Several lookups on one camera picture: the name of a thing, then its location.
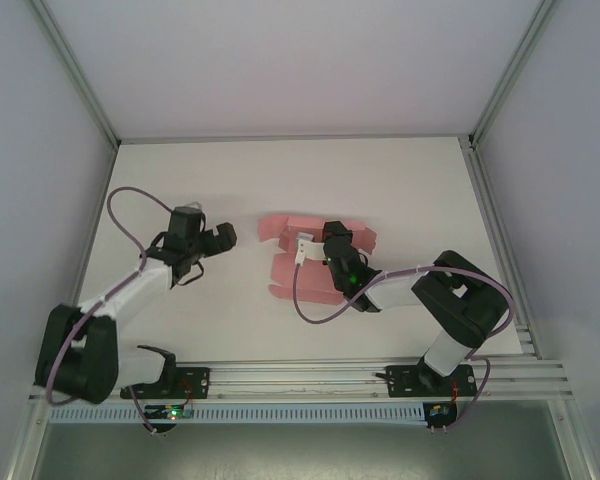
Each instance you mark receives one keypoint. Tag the small circuit board green light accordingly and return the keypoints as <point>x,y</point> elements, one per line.
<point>172,413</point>

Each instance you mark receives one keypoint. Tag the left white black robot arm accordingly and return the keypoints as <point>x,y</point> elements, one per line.
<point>130,285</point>

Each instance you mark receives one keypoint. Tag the aluminium frame post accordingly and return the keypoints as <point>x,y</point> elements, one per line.
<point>75,75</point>
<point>510,75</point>

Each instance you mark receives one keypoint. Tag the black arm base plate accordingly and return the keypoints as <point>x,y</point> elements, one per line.
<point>405,382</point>
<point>195,382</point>

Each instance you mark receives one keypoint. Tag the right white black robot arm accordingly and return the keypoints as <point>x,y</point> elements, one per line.
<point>460,310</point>

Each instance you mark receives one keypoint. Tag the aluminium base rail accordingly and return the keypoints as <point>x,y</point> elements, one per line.
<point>300,380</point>

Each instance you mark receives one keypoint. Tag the pink paper box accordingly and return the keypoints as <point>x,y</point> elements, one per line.
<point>305,282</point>

